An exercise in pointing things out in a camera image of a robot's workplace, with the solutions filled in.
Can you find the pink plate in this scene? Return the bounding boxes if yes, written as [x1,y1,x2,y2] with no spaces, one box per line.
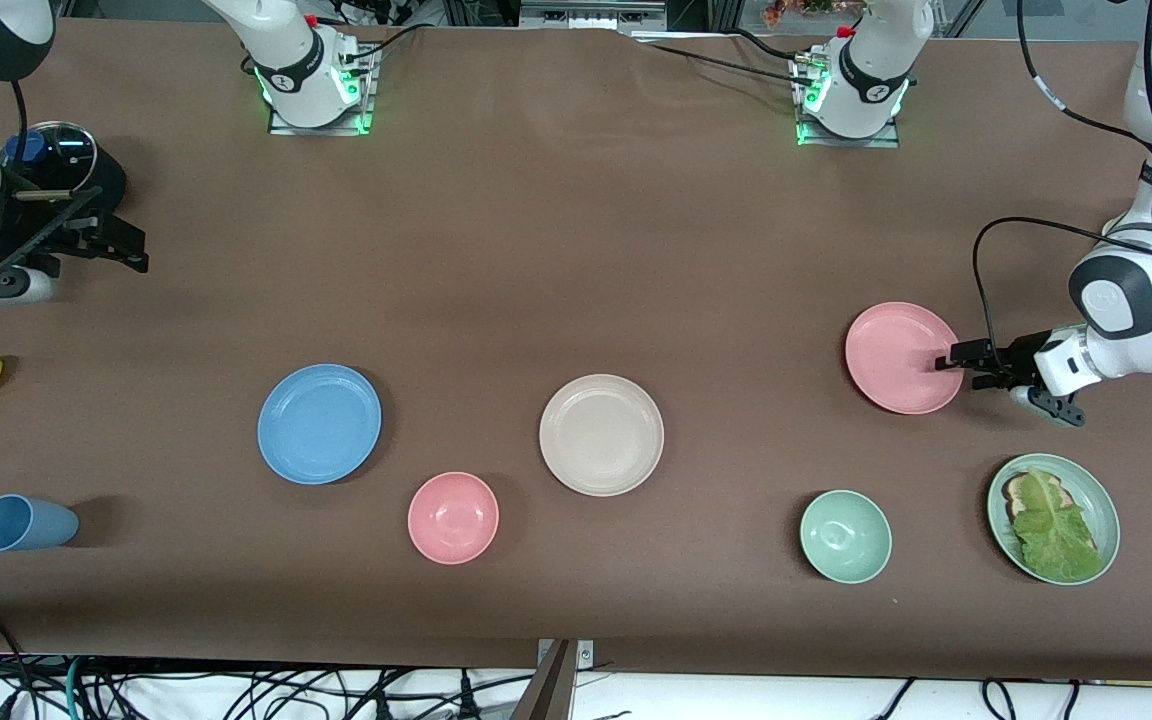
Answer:
[845,302,966,415]

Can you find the blue plate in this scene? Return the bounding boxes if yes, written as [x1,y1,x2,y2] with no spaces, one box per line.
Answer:
[257,363,383,486]

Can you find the glass lid blue knob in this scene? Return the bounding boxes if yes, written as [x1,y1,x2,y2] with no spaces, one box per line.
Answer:
[0,120,97,193]

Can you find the toasted bread slice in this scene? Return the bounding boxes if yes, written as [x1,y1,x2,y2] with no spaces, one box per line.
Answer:
[1002,472,1067,521]

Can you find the green plate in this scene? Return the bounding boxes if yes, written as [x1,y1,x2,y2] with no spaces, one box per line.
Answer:
[987,453,1121,586]

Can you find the green lettuce leaf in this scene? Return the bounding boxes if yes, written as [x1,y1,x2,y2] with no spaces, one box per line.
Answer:
[1011,466,1105,583]

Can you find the small green bowl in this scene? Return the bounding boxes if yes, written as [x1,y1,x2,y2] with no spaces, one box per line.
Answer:
[800,489,893,584]

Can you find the blue cup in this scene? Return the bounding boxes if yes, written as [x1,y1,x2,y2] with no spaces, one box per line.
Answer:
[0,494,80,553]

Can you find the beige plate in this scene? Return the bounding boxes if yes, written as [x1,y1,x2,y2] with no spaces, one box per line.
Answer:
[539,374,665,497]

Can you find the orange flower decoration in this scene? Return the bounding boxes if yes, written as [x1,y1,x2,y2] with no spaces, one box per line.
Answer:
[761,0,867,27]

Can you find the small pink bowl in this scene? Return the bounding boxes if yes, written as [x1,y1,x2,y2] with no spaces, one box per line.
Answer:
[407,471,500,566]

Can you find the black saucepan blue handle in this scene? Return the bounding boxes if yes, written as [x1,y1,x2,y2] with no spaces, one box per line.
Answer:
[0,120,129,223]

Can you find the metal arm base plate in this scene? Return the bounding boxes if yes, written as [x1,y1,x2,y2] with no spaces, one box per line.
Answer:
[794,50,902,149]
[266,40,377,136]

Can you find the black base cable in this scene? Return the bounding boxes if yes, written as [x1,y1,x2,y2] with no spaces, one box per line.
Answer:
[631,28,817,89]
[341,22,439,73]

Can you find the green cable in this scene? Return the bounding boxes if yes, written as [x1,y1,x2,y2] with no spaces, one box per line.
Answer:
[62,655,89,720]

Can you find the aluminium frame bar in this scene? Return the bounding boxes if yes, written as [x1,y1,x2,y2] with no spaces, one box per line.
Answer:
[519,0,669,31]

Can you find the grey table edge bracket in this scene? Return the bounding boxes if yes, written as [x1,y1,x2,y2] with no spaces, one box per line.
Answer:
[534,638,597,720]

